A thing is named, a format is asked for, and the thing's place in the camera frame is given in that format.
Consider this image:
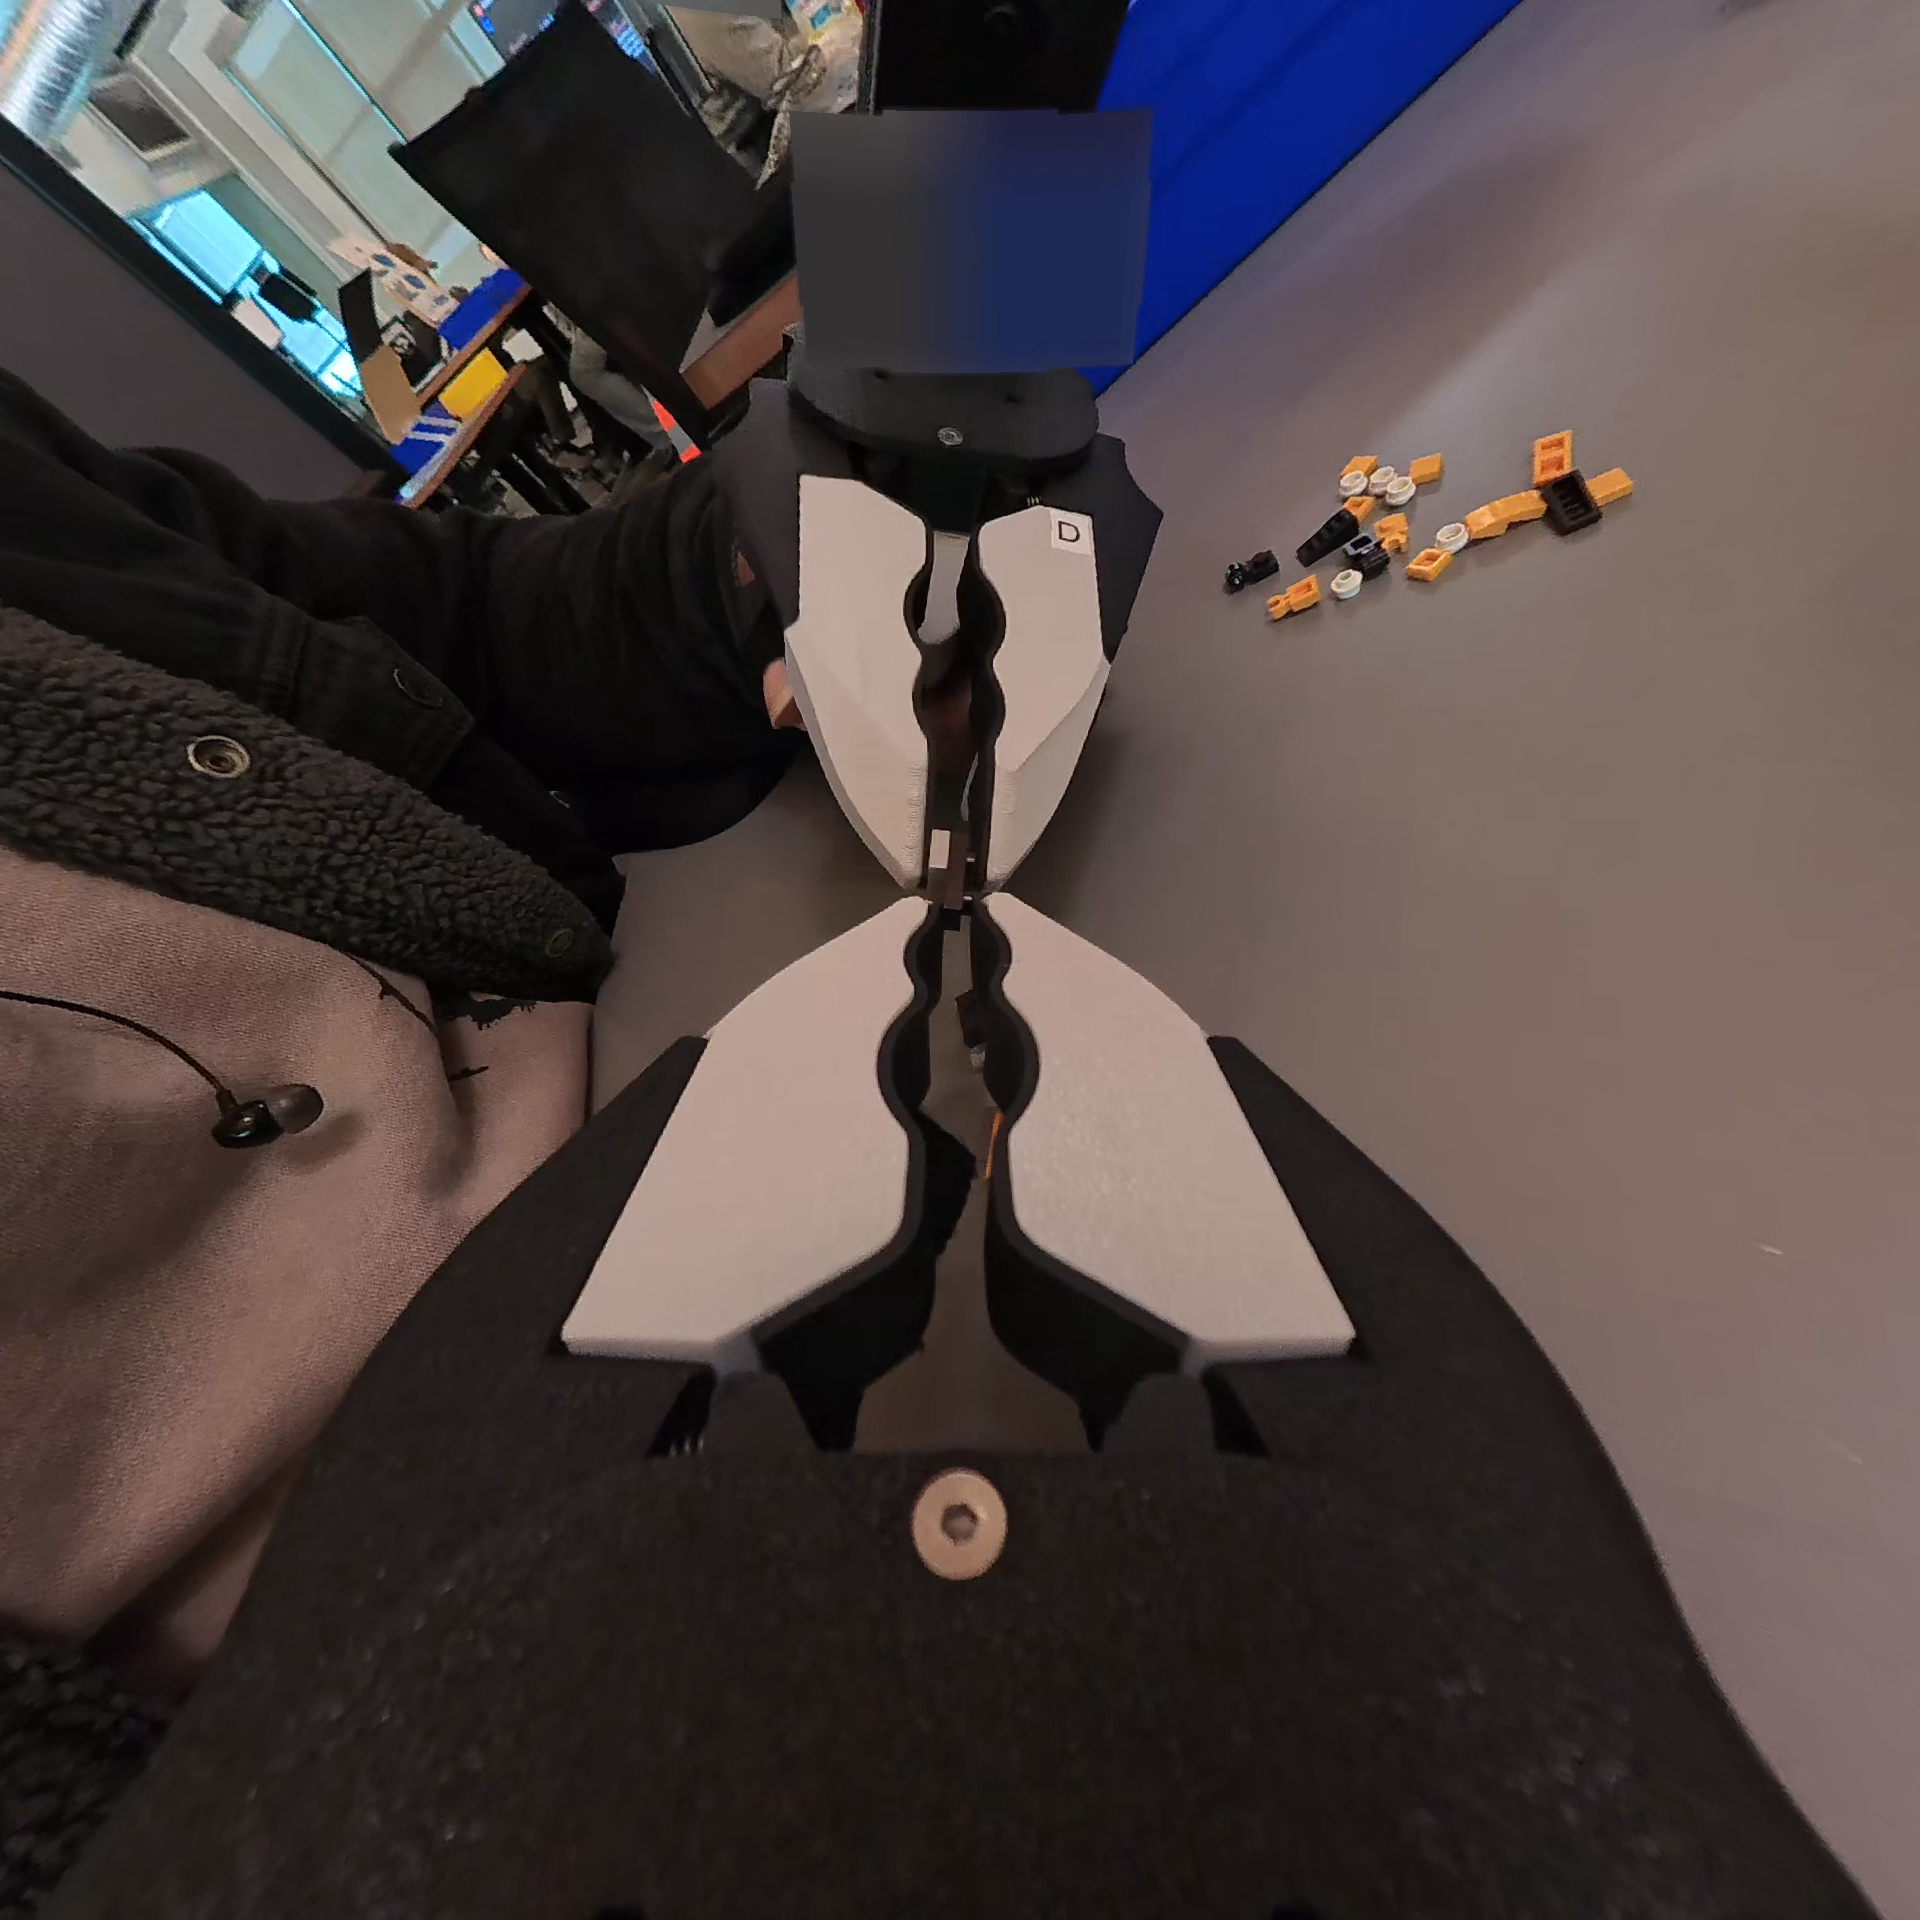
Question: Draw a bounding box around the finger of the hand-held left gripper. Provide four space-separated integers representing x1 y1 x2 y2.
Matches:
784 472 962 890
961 507 1113 890

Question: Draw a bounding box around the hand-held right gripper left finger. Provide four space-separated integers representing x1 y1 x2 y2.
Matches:
561 897 972 1451

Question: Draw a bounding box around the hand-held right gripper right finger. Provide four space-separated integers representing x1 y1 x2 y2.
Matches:
978 897 1363 1451

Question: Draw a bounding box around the blue plastic bin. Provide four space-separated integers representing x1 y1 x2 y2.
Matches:
1096 0 1524 361

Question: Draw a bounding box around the person's left forearm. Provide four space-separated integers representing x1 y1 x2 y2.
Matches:
451 465 812 858

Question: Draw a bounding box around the pile of mixed small lego pieces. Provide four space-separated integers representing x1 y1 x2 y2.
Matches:
1223 430 1638 625

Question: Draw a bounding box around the black monitor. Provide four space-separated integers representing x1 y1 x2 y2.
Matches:
392 0 770 430

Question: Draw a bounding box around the cluttered office desk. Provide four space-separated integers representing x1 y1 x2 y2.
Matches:
337 246 799 520

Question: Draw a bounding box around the beige cloth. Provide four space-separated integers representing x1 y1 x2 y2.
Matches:
0 838 594 1697

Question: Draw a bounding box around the person's black sweater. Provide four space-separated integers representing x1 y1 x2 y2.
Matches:
0 369 634 933

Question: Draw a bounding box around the black wired earphone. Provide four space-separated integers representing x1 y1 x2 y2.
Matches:
0 990 324 1149

